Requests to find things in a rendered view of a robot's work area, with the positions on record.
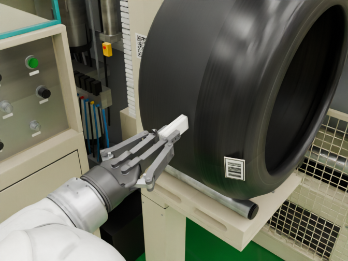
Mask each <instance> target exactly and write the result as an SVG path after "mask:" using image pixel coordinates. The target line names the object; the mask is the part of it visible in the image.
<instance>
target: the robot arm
mask: <svg viewBox="0 0 348 261"><path fill-rule="evenodd" d="M188 128H189V126H188V119H187V116H184V115H180V116H179V117H178V118H177V119H175V120H174V121H173V122H171V123H170V124H169V125H165V126H163V127H162V128H161V129H159V130H158V131H157V130H156V129H152V133H149V132H148V131H147V130H144V131H142V132H140V133H138V134H136V135H134V136H133V137H131V138H129V139H127V140H125V141H123V142H121V143H119V144H117V145H115V146H113V147H111V148H107V149H103V150H101V151H100V155H101V158H102V160H103V161H102V162H101V164H100V165H99V166H98V165H97V166H94V167H93V168H91V169H90V170H89V171H87V172H86V173H85V174H83V175H82V176H81V177H80V178H75V177H73V178H71V179H69V180H68V181H67V182H65V183H64V184H63V185H61V186H60V187H59V188H57V189H56V190H55V191H53V192H52V193H50V194H48V195H47V197H45V198H44V199H42V200H41V201H39V202H37V203H35V204H32V205H30V206H27V207H25V208H23V209H22V210H20V211H18V212H17V213H15V214H14V215H12V216H11V217H9V218H8V219H7V220H5V221H3V222H2V223H1V224H0V261H126V260H125V259H124V257H123V256H122V255H121V254H120V253H119V252H118V251H117V250H116V249H115V248H114V247H113V246H111V245H110V244H108V243H107V242H105V241H104V240H102V239H101V238H99V237H97V236H95V235H93V234H92V233H93V232H94V231H96V230H97V229H98V228H99V227H100V226H102V225H103V224H104V223H105V222H106V221H107V219H108V213H109V212H110V211H112V210H113V209H114V208H115V207H116V206H117V205H119V204H120V203H121V202H122V201H123V200H124V198H125V196H126V195H127V194H128V193H130V192H133V191H135V190H136V189H137V188H138V187H139V188H147V191H148V192H151V191H153V190H154V186H155V181H156V180H157V179H158V177H159V176H160V175H161V173H162V172H163V170H164V169H165V168H166V166H167V165H168V163H169V162H170V161H171V159H172V158H173V156H174V150H173V144H174V143H175V142H176V141H178V140H179V139H180V137H181V136H180V135H181V134H182V133H183V132H185V131H186V130H187V129H188ZM142 138H143V140H142ZM149 166H150V167H149ZM148 167H149V169H148V171H147V173H144V172H145V170H146V169H147V168H148ZM141 175H143V176H142V178H141V179H140V176H141Z"/></svg>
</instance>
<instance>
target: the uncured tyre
mask: <svg viewBox="0 0 348 261"><path fill-rule="evenodd" d="M347 54H348V0H164V1H163V3H162V4H161V6H160V8H159V10H158V12H157V13H156V15H155V18H154V20H153V22H152V24H151V27H150V29H149V32H148V35H147V38H146V41H145V44H144V48H143V52H142V56H141V61H140V68H139V79H138V96H139V110H140V118H141V123H142V127H143V130H144V131H148V132H149V133H152V129H156V130H157V131H158V130H159V129H161V128H162V127H163V126H165V125H169V124H170V123H171V122H173V121H174V120H175V119H177V118H178V117H179V116H180V115H184V116H187V119H188V129H187V130H186V131H185V132H183V133H182V134H181V135H180V136H181V137H180V139H179V140H178V141H176V142H175V143H174V144H173V150H174V156H173V158H172V159H171V161H170V162H169V163H168V165H170V166H171V167H173V168H175V169H177V170H179V171H180V172H182V173H184V174H186V175H187V176H189V177H191V178H193V179H195V180H196V181H198V182H200V183H202V184H204V185H205V186H207V187H209V188H211V189H213V190H214V191H216V192H218V193H220V194H222V195H223V196H226V197H230V198H235V199H239V200H247V199H251V198H254V197H258V196H262V195H265V194H268V193H270V192H272V191H274V190H275V189H277V188H278V187H279V186H280V185H281V184H282V183H284V181H285V180H286V179H287V178H288V177H289V176H290V175H291V174H292V173H293V171H294V170H295V169H296V167H297V166H298V165H299V163H300V162H301V160H302V159H303V157H304V156H305V154H306V153H307V151H308V149H309V147H310V146H311V144H312V142H313V140H314V139H315V137H316V135H317V133H318V131H319V130H320V128H321V126H322V123H323V121H324V119H325V117H326V114H327V112H328V110H329V108H330V105H331V103H332V100H333V98H334V95H335V93H336V90H337V87H338V85H339V82H340V79H341V76H342V73H343V69H344V66H345V62H346V58H347ZM224 157H230V158H236V159H240V160H245V180H244V181H243V180H237V179H232V178H227V177H225V164H224Z"/></svg>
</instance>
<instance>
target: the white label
mask: <svg viewBox="0 0 348 261"><path fill-rule="evenodd" d="M224 164H225V177H227V178H232V179H237V180H243V181H244V180H245V160H242V159H236V158H230V157H224Z"/></svg>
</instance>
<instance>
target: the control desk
mask: <svg viewBox="0 0 348 261"><path fill-rule="evenodd" d="M87 171H89V164H88V157H87V153H86V147H85V142H84V135H83V127H82V122H81V115H80V109H79V103H78V97H77V91H76V85H75V79H74V73H73V67H72V63H71V57H70V50H69V44H68V39H67V33H66V26H65V25H63V24H57V25H53V26H49V27H45V28H41V29H38V30H35V31H31V32H27V33H23V34H20V35H15V36H12V37H8V38H4V39H0V224H1V223H2V222H3V221H5V220H7V219H8V218H9V217H11V216H12V215H14V214H15V213H17V212H18V211H20V210H22V209H23V208H25V207H27V206H30V205H32V204H35V203H37V202H39V201H41V200H42V199H44V198H45V197H47V195H48V194H50V193H52V192H53V191H55V190H56V189H57V188H59V187H60V186H61V185H63V184H64V183H65V182H67V181H68V180H69V179H71V178H73V177H75V178H80V177H81V176H82V175H83V174H85V173H86V172H87Z"/></svg>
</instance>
